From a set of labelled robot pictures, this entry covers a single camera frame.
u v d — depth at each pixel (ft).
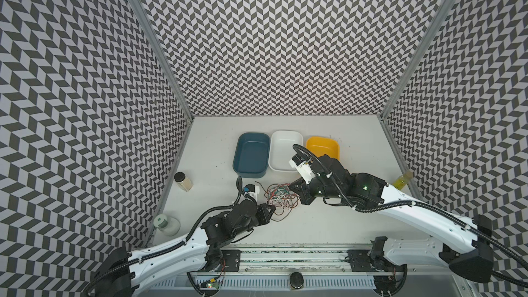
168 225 2.35
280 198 2.41
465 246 1.26
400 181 2.71
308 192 1.90
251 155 3.26
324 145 3.53
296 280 2.07
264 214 2.19
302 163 1.90
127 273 1.39
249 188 2.36
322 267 2.37
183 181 2.72
